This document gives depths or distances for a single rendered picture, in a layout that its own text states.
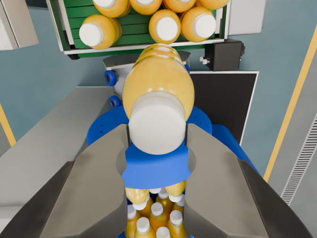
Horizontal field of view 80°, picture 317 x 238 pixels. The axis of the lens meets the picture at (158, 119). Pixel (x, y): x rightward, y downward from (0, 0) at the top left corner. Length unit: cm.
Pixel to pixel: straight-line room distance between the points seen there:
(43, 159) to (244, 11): 85
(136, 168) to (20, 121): 174
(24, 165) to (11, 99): 114
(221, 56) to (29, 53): 146
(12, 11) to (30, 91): 137
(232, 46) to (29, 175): 75
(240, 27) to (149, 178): 52
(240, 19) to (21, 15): 56
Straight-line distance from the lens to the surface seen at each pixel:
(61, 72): 168
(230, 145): 138
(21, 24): 51
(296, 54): 187
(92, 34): 40
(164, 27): 39
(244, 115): 167
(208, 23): 40
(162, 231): 64
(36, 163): 86
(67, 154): 85
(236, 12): 67
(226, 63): 53
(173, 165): 35
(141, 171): 34
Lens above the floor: 149
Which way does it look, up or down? 62 degrees down
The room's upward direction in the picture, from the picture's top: 175 degrees clockwise
